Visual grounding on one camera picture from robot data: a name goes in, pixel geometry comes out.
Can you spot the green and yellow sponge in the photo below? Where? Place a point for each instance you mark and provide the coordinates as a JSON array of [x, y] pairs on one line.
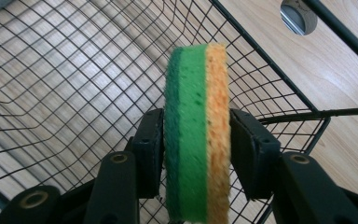
[[192, 130]]

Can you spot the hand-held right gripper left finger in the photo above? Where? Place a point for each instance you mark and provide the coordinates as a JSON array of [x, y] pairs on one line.
[[149, 155]]

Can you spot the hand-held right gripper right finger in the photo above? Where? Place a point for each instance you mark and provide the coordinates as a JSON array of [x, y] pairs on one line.
[[253, 155]]

